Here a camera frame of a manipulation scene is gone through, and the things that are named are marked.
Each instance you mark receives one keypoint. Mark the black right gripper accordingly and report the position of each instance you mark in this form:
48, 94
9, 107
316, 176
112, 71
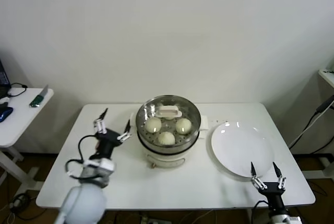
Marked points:
273, 190

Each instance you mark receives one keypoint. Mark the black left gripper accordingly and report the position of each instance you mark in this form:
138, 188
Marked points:
108, 140

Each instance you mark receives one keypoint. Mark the stainless steel steamer basket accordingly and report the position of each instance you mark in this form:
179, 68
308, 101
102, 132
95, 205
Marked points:
167, 150

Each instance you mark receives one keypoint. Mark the large white plate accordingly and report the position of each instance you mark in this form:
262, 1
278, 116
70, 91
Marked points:
229, 164

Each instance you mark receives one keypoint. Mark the white table foot bar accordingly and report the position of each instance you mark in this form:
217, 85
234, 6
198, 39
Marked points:
326, 162

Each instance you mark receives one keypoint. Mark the white electric cooking pot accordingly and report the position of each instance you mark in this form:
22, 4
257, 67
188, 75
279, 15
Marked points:
167, 161

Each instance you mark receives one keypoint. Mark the white work table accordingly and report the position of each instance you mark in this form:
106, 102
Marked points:
182, 190

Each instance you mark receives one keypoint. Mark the white side table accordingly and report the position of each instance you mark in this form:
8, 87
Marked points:
21, 119

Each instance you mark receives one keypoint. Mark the black power adapter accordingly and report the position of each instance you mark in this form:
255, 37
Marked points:
324, 105

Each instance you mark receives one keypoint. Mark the grey floor power strip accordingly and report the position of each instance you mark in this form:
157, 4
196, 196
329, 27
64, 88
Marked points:
152, 220

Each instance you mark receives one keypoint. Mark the blue computer mouse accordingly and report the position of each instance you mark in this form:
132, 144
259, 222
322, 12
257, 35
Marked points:
5, 113

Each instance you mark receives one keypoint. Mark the white table with print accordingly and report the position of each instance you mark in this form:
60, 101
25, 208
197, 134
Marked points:
327, 76

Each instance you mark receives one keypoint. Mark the dark laptop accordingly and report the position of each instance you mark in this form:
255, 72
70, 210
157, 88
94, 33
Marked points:
3, 77

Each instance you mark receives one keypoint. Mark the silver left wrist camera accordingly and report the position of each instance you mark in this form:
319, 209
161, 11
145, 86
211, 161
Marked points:
101, 165

